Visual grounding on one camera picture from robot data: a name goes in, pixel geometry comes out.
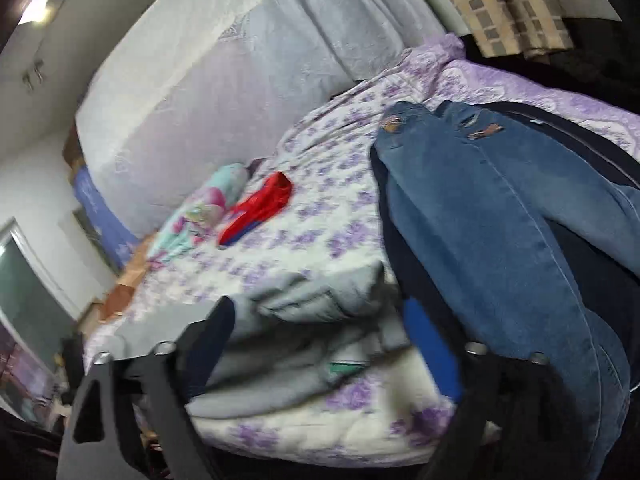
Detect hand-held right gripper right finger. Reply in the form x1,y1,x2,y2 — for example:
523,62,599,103
395,298,581,480

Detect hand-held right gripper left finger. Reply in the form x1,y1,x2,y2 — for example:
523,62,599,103
56,295,237,480

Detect blue denim pants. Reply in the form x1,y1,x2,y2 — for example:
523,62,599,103
374,100,640,480

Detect grey sweatshirt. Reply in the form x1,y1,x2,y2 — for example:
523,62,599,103
186,266,416,419

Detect pastel printed pillow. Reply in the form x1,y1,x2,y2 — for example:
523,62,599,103
148,163,249,267

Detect red garment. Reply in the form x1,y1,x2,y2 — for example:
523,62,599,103
218,172,293,248

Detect purple floral quilt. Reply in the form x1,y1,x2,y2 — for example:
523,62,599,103
82,33,640,468

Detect glass window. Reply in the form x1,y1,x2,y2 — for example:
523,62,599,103
0,218,81,356

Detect white lace bed canopy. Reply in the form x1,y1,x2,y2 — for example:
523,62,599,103
75,0,448,240

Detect dark navy garment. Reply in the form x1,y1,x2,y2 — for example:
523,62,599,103
369,101,640,391

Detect beige checkered curtain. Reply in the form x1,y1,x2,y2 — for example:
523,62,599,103
419,0,574,58

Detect ceiling light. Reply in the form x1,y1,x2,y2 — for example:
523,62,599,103
19,0,57,26

